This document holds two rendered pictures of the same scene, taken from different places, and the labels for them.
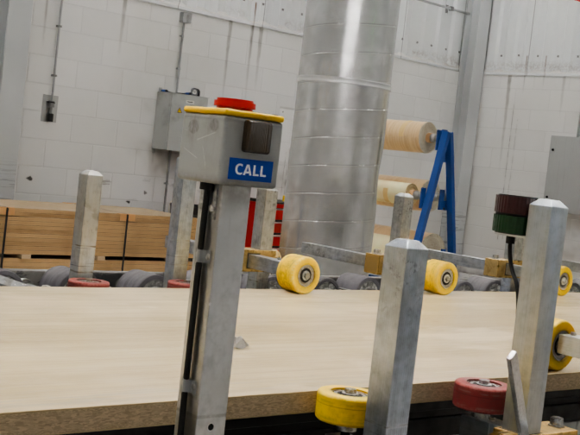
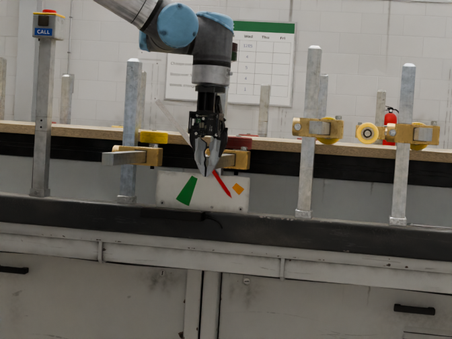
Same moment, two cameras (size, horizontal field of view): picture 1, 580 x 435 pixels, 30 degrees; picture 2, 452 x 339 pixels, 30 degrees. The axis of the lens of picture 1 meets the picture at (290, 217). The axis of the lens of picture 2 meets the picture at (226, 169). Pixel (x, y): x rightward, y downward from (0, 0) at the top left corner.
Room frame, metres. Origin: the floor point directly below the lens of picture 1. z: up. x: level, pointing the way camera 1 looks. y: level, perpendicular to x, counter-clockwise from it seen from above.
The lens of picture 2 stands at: (-0.08, -2.14, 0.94)
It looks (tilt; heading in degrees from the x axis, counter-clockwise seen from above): 3 degrees down; 51
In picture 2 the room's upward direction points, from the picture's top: 4 degrees clockwise
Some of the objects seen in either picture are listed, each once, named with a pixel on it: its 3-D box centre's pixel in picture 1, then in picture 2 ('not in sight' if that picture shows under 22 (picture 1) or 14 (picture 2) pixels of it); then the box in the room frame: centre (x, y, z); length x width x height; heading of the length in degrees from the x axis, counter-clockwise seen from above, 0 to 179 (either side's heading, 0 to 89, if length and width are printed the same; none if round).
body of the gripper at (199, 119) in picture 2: not in sight; (208, 111); (1.13, -0.58, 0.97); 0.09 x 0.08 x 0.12; 40
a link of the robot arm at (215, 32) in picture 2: not in sight; (212, 40); (1.14, -0.57, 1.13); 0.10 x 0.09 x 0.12; 156
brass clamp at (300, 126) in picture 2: not in sight; (317, 128); (1.55, -0.53, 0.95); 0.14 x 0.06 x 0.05; 131
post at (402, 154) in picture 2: not in sight; (402, 154); (1.69, -0.70, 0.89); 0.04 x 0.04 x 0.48; 41
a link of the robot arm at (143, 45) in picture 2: not in sight; (166, 32); (1.03, -0.53, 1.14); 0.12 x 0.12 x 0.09; 66
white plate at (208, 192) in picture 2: not in sight; (202, 192); (1.33, -0.32, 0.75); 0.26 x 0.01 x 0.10; 131
